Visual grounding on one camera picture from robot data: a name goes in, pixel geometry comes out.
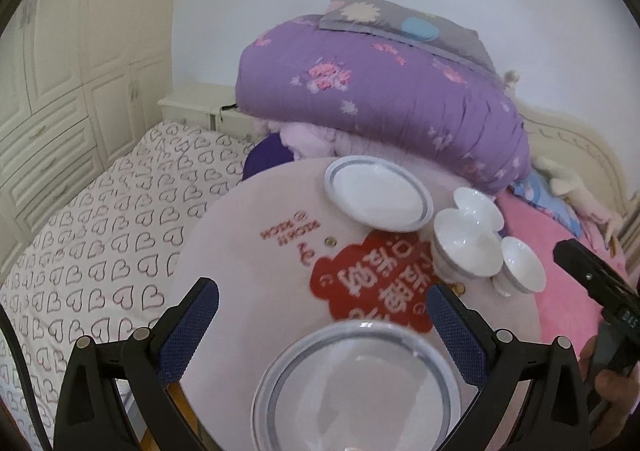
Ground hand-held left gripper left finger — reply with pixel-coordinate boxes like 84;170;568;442
52;277;221;451

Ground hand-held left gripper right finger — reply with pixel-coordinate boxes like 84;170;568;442
425;283;593;451

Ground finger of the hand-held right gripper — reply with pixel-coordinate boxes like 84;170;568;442
552;238;640;316

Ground large white porcelain bowl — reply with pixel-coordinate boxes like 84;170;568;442
431;208;502;283

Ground grey-rimmed white plate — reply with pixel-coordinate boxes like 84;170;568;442
324;156;435;233
251;321;462;451

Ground person's right hand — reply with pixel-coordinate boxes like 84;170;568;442
579;335;640;432

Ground pink blanket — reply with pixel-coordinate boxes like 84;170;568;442
494;190;632;359

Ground cream plush toy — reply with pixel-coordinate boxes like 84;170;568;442
531;155;624;253

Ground blue printed cloth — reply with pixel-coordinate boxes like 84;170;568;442
509;168;584;238

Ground round pink printed table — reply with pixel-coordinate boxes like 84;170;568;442
167;155;543;451

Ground heart-print bed sheet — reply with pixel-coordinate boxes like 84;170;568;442
0;120;257;451

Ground cream carved headboard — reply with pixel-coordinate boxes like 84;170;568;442
516;98;637;232

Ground dark purple cloth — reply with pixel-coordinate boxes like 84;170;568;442
242;132;297;182

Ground small white fluffy toy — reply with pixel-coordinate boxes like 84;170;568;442
501;68;522;98

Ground cream nightstand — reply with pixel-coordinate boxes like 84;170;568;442
157;84;262;143

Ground light lilac fleece blanket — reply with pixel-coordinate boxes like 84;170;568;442
279;122;451;168

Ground purple floral quilt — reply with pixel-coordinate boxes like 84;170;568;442
235;14;532;195

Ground cream panelled wardrobe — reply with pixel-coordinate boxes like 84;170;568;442
0;0;187;278

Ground grey flower-print pillow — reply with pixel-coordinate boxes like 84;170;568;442
319;0;497;75

